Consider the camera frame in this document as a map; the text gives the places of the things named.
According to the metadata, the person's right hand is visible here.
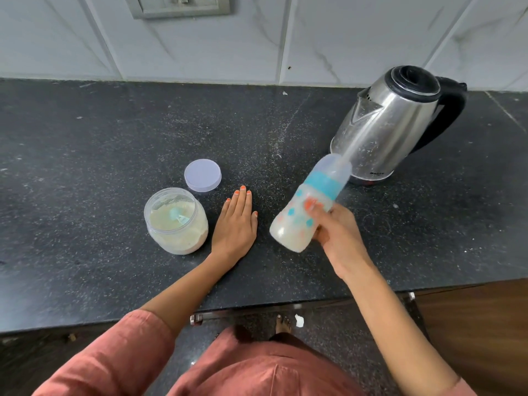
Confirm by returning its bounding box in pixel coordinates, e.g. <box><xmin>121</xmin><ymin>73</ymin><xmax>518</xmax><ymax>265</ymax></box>
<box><xmin>304</xmin><ymin>200</ymin><xmax>374</xmax><ymax>281</ymax></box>

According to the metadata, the wall power socket plate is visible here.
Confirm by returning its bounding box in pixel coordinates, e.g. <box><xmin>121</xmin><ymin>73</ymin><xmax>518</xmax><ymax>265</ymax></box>
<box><xmin>124</xmin><ymin>0</ymin><xmax>232</xmax><ymax>20</ymax></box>

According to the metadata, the translucent round jar lid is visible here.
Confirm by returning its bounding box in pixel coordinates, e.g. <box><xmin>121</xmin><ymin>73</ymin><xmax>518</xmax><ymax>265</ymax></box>
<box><xmin>184</xmin><ymin>159</ymin><xmax>222</xmax><ymax>193</ymax></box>

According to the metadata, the stainless steel electric kettle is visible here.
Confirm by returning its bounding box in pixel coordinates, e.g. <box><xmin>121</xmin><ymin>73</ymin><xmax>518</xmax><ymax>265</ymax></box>
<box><xmin>330</xmin><ymin>65</ymin><xmax>468</xmax><ymax>187</ymax></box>

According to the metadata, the person's left forearm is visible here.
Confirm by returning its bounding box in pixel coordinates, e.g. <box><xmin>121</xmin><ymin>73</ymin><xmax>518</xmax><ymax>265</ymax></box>
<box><xmin>139</xmin><ymin>255</ymin><xmax>232</xmax><ymax>339</ymax></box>

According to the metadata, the person's left hand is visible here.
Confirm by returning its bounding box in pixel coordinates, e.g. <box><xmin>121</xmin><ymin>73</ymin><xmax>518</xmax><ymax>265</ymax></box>
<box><xmin>208</xmin><ymin>185</ymin><xmax>259</xmax><ymax>269</ymax></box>

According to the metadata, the clear plastic powder jar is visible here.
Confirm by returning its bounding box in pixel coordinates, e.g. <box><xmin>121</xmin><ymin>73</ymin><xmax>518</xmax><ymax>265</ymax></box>
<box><xmin>144</xmin><ymin>187</ymin><xmax>209</xmax><ymax>256</ymax></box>

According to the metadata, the person's right forearm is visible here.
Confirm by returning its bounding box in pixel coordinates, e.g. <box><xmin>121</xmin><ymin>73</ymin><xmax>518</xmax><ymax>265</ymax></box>
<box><xmin>342</xmin><ymin>263</ymin><xmax>460</xmax><ymax>396</ymax></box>

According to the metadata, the patterned baby feeding bottle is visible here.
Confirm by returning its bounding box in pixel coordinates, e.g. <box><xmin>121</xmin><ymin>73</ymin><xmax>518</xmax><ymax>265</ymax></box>
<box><xmin>269</xmin><ymin>153</ymin><xmax>353</xmax><ymax>254</ymax></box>

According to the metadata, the salmon pink garment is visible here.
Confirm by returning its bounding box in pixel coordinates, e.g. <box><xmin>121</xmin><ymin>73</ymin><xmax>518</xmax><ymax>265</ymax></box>
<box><xmin>32</xmin><ymin>309</ymin><xmax>478</xmax><ymax>396</ymax></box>

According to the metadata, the brown wooden cabinet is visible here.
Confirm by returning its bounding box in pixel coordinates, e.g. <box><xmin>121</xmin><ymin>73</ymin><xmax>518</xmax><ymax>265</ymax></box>
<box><xmin>414</xmin><ymin>278</ymin><xmax>528</xmax><ymax>396</ymax></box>

